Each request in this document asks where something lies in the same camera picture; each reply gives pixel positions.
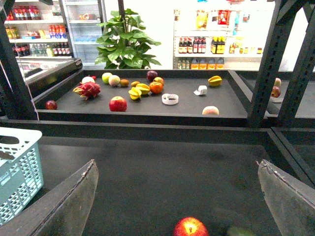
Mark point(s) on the black metal frame post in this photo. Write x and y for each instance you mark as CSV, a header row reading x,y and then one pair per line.
x,y
278,35

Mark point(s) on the glass door refrigerator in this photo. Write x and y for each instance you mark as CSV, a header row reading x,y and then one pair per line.
x,y
82,19

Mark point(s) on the dark purple plum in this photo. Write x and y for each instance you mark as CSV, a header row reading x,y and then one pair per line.
x,y
151,75

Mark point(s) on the left drinks shelf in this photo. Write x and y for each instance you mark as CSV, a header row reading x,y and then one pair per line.
x,y
37,29

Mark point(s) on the green potted plant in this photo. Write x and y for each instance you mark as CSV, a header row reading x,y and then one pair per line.
x,y
124,44

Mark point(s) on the pale peach front right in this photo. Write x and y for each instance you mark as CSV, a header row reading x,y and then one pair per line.
x,y
210,110

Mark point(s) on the dark green avocado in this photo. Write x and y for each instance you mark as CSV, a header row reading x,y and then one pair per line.
x,y
238,231

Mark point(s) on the white tape roll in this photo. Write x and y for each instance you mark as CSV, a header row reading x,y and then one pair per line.
x,y
170,99

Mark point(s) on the white round fruit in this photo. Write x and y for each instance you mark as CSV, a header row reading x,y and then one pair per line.
x,y
88,79

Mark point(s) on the pink dragon fruit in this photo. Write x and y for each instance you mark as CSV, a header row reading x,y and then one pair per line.
x,y
87,90

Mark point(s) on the small dark red apple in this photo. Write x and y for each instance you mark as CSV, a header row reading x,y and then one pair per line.
x,y
51,105

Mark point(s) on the black left frame post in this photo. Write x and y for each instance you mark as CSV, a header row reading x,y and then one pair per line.
x,y
15,96

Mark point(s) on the light blue plastic basket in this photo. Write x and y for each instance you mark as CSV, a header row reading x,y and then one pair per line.
x,y
20,176

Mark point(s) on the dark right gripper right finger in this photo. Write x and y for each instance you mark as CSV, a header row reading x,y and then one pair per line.
x,y
290,201

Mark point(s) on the pale fruit right tray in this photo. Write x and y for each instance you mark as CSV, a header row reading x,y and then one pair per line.
x,y
277,82

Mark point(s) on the small orange-green fruit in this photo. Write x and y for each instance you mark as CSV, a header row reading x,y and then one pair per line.
x,y
135,83

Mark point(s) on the brown kiwi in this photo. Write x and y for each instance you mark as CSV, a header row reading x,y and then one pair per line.
x,y
124,83

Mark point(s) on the red apple on tray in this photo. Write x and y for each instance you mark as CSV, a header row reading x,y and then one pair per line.
x,y
118,104

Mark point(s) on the red apple near gripper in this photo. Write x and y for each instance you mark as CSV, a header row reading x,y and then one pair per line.
x,y
190,226

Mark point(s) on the chest freezer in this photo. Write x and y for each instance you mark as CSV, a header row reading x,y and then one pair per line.
x,y
42,74

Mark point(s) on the yellow starfruit far right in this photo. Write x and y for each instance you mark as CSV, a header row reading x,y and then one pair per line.
x,y
215,81

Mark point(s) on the red-yellow mango fruit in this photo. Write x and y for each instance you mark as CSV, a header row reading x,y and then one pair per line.
x,y
159,80

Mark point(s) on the white paper tape piece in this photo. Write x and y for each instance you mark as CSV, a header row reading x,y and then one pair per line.
x,y
202,90

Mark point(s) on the yellow starfruit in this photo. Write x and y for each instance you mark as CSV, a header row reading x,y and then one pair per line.
x,y
144,88
135,93
215,81

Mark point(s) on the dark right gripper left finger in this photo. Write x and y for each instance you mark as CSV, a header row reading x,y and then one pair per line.
x,y
63,211

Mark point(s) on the yellow starfruit back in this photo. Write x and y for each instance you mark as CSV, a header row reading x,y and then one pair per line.
x,y
144,88

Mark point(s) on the pale peach fruit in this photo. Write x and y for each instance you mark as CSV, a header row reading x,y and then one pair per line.
x,y
114,80

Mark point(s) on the red pomegranate right tray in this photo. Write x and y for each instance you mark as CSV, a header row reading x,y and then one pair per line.
x,y
276,92

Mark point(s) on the orange tangerine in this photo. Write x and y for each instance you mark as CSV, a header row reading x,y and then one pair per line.
x,y
156,87

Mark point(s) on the yellow starfruit front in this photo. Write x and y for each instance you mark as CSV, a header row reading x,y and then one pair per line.
x,y
135,93

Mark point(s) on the black fruit tray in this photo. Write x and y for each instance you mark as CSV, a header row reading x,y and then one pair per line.
x,y
229,98

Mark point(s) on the green apple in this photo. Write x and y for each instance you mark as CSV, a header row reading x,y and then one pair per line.
x,y
106,76

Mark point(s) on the white shelf with bottles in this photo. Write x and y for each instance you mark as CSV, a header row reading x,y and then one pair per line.
x,y
220,34

